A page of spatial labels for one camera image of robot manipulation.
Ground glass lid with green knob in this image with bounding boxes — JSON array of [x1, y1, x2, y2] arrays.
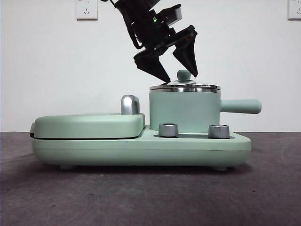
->
[[149, 70, 222, 91]]

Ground silver control knob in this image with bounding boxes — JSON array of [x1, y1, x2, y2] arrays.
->
[[208, 124, 231, 139], [158, 122, 179, 137]]

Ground mint green cooker base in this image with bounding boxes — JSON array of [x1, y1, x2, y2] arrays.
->
[[32, 124, 252, 171]]

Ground mint green griddle cover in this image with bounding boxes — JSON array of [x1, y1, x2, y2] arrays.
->
[[30, 112, 147, 140]]

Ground silver griddle cover handle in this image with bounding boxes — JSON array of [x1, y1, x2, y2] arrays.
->
[[120, 94, 142, 116]]

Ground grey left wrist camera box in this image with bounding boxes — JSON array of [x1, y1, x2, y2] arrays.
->
[[152, 4, 183, 27]]

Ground mint green pot with handle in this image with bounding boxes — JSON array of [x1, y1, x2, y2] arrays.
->
[[149, 88, 262, 133]]

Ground white wall socket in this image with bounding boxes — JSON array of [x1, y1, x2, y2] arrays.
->
[[75, 0, 98, 21], [288, 0, 301, 20]]

